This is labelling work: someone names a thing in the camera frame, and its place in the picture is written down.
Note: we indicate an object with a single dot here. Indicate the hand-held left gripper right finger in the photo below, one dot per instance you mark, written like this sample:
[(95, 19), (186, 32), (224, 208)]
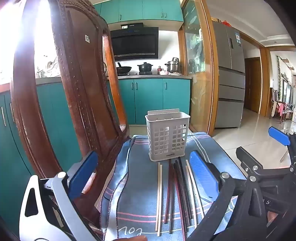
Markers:
[(203, 176)]

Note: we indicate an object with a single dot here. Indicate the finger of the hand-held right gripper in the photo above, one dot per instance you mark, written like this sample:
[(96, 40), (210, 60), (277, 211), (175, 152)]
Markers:
[(249, 158), (278, 136)]

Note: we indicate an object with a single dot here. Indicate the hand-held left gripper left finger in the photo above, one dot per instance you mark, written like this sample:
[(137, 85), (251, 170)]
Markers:
[(84, 172)]

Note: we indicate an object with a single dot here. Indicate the beige wooden chopstick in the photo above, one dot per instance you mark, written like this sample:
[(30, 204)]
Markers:
[(191, 197), (158, 197), (196, 194)]

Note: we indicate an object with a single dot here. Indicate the black chopstick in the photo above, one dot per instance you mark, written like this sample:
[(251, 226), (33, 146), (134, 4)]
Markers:
[(185, 190), (171, 199), (182, 194)]

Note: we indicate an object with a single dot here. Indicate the dark red chopstick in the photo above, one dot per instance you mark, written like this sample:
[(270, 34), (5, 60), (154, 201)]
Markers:
[(168, 192), (180, 204)]

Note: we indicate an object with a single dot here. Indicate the white plastic utensil basket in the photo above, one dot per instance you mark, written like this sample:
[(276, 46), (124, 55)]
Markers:
[(166, 120)]

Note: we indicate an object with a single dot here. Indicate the wooden dining chairs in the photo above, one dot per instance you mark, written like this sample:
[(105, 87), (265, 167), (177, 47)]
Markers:
[(281, 109)]

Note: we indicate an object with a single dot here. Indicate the blue plaid cloth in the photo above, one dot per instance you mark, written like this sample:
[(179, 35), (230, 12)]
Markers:
[(138, 185)]

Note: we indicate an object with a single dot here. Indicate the brown wooden door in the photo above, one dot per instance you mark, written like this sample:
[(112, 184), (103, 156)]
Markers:
[(252, 85)]

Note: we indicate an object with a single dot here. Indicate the green plant garland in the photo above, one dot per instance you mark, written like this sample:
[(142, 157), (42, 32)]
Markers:
[(279, 76)]

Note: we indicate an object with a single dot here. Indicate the grey multi-door refrigerator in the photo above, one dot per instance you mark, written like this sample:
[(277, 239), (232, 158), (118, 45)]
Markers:
[(231, 81)]

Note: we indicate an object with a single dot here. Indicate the carved wooden chair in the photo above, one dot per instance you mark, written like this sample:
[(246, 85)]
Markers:
[(81, 92)]

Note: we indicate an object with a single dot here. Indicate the wood framed glass door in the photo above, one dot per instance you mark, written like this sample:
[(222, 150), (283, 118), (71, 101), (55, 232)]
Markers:
[(196, 69)]

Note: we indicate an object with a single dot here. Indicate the white dish rack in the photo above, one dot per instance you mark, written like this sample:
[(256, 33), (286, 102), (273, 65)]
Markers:
[(47, 71)]

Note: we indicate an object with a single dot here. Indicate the black wok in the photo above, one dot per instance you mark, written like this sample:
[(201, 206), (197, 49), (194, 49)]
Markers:
[(123, 69)]

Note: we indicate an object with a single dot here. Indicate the small pale bowl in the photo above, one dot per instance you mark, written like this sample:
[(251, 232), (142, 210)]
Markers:
[(163, 72)]

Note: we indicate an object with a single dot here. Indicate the gas stove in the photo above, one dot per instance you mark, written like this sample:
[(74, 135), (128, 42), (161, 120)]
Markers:
[(138, 73)]

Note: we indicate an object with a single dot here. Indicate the grey kitchen countertop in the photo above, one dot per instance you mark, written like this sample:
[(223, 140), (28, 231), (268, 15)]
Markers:
[(148, 76)]

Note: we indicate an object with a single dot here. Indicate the stainless steel stock pot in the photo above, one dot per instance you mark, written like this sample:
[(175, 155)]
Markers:
[(173, 66)]

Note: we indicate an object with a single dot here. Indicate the small red bottle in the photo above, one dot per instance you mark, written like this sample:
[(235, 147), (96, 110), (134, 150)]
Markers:
[(159, 70)]

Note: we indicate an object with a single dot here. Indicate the black lidded cooking pot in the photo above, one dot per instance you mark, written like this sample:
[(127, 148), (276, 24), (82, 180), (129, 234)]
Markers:
[(145, 67)]

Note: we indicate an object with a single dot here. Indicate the small square sticker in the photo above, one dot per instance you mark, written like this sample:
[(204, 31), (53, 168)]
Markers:
[(87, 38)]

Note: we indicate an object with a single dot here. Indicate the black range hood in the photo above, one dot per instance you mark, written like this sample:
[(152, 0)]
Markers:
[(134, 44)]

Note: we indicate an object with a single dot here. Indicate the teal upper cabinets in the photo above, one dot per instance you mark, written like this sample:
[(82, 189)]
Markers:
[(143, 11)]

